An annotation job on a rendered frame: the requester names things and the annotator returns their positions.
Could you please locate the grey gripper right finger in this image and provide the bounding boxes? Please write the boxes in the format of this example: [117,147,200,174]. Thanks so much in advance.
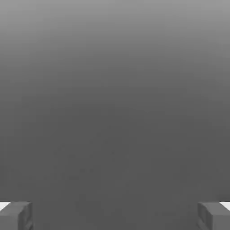
[197,201,230,230]

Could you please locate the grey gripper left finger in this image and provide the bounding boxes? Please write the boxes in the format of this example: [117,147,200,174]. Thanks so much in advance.
[0,201,34,230]

